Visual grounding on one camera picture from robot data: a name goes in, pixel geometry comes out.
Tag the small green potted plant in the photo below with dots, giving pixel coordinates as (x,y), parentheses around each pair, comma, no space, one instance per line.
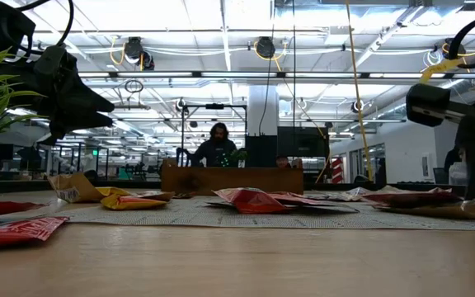
(233,157)

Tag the black cabinet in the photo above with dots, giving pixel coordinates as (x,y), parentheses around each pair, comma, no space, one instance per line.
(261,150)

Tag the orange tea packet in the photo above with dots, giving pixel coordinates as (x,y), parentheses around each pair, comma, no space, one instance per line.
(130,203)

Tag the red white striped object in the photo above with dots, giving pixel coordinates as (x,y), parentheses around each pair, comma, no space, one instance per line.
(337,171)

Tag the black metal rig frame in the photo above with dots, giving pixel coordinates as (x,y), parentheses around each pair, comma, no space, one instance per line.
(214,106)

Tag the grey woven placemat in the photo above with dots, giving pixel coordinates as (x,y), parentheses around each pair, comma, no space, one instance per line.
(262,220)

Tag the wooden three-compartment tea box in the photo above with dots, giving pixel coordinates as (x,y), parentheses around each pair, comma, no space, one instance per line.
(229,181)

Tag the long ceiling light strip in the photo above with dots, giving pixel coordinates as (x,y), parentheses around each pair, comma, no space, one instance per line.
(155,74)

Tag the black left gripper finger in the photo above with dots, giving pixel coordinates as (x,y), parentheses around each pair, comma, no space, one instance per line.
(85,101)
(76,121)

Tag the yellow tag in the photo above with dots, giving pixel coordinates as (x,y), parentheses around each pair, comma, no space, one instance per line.
(439,68)

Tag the yellow tea packet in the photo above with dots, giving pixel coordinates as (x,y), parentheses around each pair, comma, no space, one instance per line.
(116,191)

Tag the person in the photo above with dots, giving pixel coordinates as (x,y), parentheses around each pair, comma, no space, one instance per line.
(214,152)

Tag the black monitor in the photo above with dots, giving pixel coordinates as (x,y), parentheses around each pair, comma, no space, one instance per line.
(303,142)

